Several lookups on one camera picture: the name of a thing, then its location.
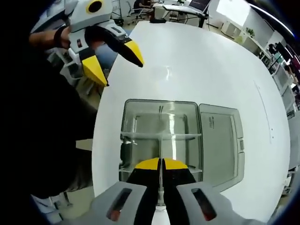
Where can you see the clear plastic guide fixture box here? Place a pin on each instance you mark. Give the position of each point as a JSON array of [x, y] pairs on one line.
[[220, 140]]

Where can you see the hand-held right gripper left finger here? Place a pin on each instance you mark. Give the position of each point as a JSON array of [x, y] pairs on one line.
[[122, 201]]

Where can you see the person's left hand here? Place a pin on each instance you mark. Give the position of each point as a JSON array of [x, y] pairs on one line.
[[66, 36]]

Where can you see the black wristband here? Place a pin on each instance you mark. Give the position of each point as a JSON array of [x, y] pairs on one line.
[[58, 37]]

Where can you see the long clear plastic partition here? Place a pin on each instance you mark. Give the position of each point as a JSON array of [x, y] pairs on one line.
[[140, 136]]

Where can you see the person's dark clothing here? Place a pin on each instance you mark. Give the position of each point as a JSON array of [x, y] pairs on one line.
[[47, 117]]

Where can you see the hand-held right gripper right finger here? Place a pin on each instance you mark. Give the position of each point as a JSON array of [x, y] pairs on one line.
[[199, 201]]

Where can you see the white cabinet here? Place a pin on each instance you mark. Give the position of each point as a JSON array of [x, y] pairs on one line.
[[230, 29]]

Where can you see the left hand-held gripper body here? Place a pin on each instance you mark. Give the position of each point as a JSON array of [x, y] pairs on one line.
[[79, 18]]

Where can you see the white standing desk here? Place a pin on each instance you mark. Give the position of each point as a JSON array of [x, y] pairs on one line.
[[182, 14]]

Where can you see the black monitor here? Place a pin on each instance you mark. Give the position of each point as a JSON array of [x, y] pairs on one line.
[[199, 4]]

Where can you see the green potted plant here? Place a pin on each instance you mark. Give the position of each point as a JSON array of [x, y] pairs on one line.
[[250, 31]]

